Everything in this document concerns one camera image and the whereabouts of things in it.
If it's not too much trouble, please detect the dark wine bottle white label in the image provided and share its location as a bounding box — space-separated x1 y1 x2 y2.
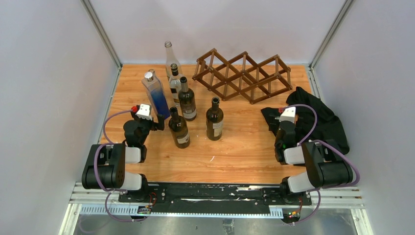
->
168 107 190 149

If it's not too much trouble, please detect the dark wine bottle silver neck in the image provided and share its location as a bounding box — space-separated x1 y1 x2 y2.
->
178 76 197 121

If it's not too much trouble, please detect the blue square bottle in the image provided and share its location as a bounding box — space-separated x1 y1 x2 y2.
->
142 69 170 119

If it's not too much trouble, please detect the clear whisky bottle black label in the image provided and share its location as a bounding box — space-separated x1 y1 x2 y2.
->
169 63 182 107

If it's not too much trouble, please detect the clear bottle with dark label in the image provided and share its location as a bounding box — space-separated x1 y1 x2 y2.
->
164 41 182 78

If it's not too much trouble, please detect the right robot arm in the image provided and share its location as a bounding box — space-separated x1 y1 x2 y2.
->
275 121 360 205

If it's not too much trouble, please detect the brown wooden wine rack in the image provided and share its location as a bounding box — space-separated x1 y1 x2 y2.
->
192 48 293 104

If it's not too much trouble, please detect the black cloth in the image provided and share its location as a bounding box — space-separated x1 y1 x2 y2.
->
261 86 350 155

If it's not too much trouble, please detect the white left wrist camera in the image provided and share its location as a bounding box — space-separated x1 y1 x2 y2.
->
135 104 153 120

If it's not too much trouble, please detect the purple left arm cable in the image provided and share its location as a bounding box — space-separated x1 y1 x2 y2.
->
93 109 146 223

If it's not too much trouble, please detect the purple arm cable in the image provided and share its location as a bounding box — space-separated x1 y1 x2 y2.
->
283 103 361 224
93 109 146 223

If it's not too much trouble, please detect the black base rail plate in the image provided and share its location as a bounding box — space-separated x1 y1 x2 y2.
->
118 182 311 217

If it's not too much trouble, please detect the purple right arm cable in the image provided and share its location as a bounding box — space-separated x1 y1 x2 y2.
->
283 103 361 224

